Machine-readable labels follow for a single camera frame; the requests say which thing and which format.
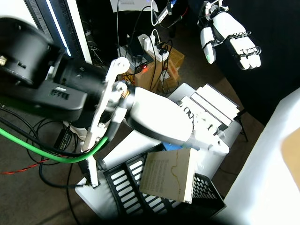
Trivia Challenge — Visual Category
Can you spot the white power strip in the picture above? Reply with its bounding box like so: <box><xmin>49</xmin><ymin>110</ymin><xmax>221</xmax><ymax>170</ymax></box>
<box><xmin>137</xmin><ymin>33</ymin><xmax>171</xmax><ymax>63</ymax></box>

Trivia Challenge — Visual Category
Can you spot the printed brown cardboard box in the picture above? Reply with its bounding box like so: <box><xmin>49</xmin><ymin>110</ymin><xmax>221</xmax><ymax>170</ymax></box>
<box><xmin>157</xmin><ymin>44</ymin><xmax>185</xmax><ymax>94</ymax></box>

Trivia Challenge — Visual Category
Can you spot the black three-slot file rack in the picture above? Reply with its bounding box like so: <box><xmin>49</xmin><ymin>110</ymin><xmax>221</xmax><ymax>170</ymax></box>
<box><xmin>102</xmin><ymin>143</ymin><xmax>227</xmax><ymax>220</ymax></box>

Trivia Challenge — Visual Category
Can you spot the white and black cabinet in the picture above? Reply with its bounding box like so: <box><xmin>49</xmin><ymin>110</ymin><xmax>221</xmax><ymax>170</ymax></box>
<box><xmin>23</xmin><ymin>0</ymin><xmax>93</xmax><ymax>65</ymax></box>

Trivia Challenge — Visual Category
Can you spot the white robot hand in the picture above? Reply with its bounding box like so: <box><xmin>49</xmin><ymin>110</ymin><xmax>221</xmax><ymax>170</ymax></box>
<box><xmin>126</xmin><ymin>86</ymin><xmax>231</xmax><ymax>156</ymax></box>
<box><xmin>199</xmin><ymin>10</ymin><xmax>262</xmax><ymax>71</ymax></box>

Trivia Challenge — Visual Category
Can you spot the black power adapter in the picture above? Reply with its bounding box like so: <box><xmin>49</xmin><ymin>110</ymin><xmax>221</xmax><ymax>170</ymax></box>
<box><xmin>128</xmin><ymin>36</ymin><xmax>146</xmax><ymax>60</ymax></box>

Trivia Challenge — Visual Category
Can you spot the brown cardboard sheet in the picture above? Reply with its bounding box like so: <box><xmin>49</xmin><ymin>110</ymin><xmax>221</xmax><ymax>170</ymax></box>
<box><xmin>280</xmin><ymin>127</ymin><xmax>300</xmax><ymax>188</ymax></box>

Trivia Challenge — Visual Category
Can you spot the white charger plug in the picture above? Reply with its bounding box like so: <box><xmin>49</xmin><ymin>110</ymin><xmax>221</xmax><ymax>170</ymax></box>
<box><xmin>143</xmin><ymin>34</ymin><xmax>157</xmax><ymax>51</ymax></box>

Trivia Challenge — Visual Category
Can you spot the black device with red light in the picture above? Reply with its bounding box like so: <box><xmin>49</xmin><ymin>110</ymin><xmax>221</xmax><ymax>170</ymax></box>
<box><xmin>130</xmin><ymin>55</ymin><xmax>155</xmax><ymax>72</ymax></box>

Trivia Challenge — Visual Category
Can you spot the white backdrop board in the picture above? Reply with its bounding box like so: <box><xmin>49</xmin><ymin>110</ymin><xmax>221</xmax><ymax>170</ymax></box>
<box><xmin>220</xmin><ymin>87</ymin><xmax>300</xmax><ymax>225</ymax></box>

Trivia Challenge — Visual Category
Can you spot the red twisted cable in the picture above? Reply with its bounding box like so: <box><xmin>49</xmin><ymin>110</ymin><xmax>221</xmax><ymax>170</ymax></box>
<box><xmin>0</xmin><ymin>151</ymin><xmax>72</xmax><ymax>175</ymax></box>

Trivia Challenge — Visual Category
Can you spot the white bracket post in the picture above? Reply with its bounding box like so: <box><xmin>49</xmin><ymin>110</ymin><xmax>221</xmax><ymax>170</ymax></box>
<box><xmin>79</xmin><ymin>156</ymin><xmax>101</xmax><ymax>189</ymax></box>

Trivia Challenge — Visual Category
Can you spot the white spine book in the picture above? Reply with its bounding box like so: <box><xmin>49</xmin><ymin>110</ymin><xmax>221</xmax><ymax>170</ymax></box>
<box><xmin>189</xmin><ymin>92</ymin><xmax>235</xmax><ymax>124</ymax></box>

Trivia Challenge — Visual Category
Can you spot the large brown cardboard box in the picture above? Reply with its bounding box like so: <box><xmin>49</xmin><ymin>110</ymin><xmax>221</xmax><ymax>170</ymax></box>
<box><xmin>119</xmin><ymin>61</ymin><xmax>165</xmax><ymax>93</ymax></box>

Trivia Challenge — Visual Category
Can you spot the white printed sheet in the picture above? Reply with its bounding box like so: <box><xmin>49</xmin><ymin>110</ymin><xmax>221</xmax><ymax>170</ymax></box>
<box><xmin>110</xmin><ymin>0</ymin><xmax>160</xmax><ymax>14</ymax></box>

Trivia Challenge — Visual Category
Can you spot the cream paperback book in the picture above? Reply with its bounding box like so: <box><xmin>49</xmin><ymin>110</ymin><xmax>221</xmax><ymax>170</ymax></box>
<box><xmin>139</xmin><ymin>147</ymin><xmax>198</xmax><ymax>204</ymax></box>

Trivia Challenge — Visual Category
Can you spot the thick black cable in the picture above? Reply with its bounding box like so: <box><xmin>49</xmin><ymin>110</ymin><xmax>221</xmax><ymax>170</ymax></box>
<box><xmin>0</xmin><ymin>116</ymin><xmax>99</xmax><ymax>158</ymax></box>

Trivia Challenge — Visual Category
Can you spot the thick green cable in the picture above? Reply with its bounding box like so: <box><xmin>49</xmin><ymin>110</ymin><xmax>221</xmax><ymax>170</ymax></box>
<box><xmin>0</xmin><ymin>127</ymin><xmax>110</xmax><ymax>164</ymax></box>

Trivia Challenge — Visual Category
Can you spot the black backdrop cloth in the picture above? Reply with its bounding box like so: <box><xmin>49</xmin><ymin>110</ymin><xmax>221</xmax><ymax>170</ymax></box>
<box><xmin>185</xmin><ymin>0</ymin><xmax>300</xmax><ymax>128</ymax></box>

